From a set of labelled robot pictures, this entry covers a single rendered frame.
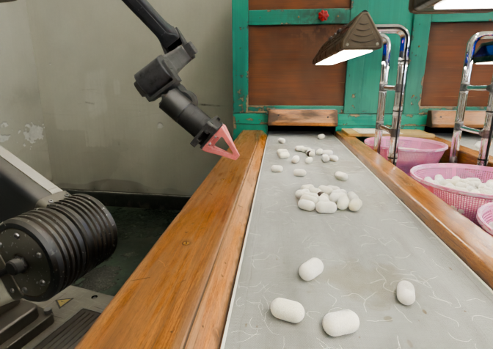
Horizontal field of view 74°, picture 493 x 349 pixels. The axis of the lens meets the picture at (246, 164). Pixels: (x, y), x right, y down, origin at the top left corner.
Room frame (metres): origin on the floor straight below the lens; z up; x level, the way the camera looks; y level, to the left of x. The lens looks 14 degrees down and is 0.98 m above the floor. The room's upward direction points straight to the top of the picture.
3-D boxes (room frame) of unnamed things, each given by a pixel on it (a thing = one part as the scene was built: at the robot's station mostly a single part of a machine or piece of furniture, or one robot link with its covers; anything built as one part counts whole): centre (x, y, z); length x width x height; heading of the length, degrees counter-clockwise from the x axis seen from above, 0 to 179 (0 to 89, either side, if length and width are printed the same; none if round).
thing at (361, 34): (1.00, -0.26, 1.08); 0.62 x 0.08 x 0.07; 174
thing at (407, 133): (1.36, -0.58, 0.77); 0.33 x 0.15 x 0.01; 84
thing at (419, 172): (0.71, -0.51, 0.72); 0.27 x 0.27 x 0.10
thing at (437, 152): (1.14, -0.56, 0.72); 0.27 x 0.27 x 0.10
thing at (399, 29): (0.99, -0.34, 0.90); 0.20 x 0.19 x 0.45; 174
